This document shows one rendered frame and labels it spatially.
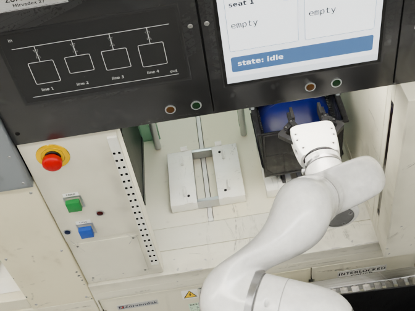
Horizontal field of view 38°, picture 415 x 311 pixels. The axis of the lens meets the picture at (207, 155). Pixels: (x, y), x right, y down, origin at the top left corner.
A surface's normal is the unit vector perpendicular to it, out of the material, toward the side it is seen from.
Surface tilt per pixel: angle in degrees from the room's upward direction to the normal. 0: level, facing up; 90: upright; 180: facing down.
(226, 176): 0
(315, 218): 51
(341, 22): 90
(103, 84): 90
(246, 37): 90
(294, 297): 4
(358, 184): 39
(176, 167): 0
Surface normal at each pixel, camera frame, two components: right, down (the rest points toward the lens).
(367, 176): 0.49, -0.33
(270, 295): -0.14, -0.66
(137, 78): 0.10, 0.72
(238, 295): -0.18, -0.48
